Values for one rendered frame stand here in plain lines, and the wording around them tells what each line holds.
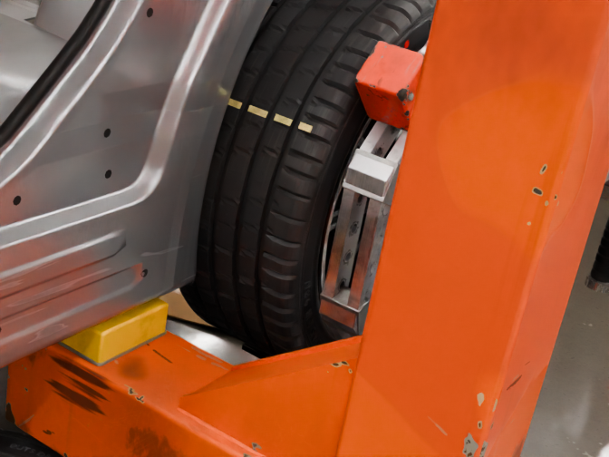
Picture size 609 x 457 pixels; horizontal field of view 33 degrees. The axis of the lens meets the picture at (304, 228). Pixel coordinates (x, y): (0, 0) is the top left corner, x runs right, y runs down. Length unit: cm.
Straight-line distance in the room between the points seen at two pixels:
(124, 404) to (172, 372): 8
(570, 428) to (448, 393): 178
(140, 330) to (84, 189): 25
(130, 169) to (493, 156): 52
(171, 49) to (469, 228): 49
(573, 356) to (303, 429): 205
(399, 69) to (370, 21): 13
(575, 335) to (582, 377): 26
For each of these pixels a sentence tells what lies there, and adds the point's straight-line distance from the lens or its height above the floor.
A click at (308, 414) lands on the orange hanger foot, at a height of 76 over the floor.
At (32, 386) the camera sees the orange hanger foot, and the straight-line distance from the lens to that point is 148.
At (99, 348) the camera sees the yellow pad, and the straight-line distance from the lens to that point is 138.
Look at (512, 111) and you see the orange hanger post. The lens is 95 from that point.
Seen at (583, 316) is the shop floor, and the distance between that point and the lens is 346.
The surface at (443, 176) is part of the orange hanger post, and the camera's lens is 99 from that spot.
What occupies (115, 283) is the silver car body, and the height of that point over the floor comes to 80.
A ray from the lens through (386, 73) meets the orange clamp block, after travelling 134.
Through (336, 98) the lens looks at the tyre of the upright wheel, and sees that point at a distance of 138.
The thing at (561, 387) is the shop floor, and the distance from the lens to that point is 301.
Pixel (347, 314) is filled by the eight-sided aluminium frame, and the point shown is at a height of 76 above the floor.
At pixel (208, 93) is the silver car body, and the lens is 135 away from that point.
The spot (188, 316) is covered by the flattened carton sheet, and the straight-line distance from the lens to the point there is 290.
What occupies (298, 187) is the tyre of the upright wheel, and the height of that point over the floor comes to 93.
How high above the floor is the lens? 142
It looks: 23 degrees down
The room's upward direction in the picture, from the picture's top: 11 degrees clockwise
